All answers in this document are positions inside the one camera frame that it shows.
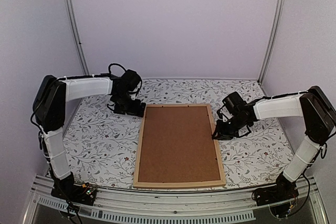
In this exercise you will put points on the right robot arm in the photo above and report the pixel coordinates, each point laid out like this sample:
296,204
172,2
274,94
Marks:
312,105

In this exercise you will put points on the right aluminium post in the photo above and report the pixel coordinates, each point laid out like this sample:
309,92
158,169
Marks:
271,41

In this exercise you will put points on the aluminium post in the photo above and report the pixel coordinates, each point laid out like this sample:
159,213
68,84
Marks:
76,36
271,41

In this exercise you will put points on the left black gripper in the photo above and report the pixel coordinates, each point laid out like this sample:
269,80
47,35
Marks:
135,112

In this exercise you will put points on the front aluminium rail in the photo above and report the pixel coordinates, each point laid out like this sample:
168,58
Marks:
115,205

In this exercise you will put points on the wooden picture frame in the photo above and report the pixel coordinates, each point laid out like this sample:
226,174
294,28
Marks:
139,182

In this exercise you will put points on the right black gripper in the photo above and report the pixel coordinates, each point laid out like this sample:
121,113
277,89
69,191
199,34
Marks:
219,129

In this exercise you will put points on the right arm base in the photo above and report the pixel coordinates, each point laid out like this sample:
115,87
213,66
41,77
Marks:
275,194

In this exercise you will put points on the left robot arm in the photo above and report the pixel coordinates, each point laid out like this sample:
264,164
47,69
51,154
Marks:
49,109

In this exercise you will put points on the left aluminium post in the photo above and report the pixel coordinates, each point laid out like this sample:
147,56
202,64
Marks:
76,36

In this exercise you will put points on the brown backing board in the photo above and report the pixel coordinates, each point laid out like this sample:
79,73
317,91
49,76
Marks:
176,142

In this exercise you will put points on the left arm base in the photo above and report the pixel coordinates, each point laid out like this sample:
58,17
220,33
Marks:
82,194

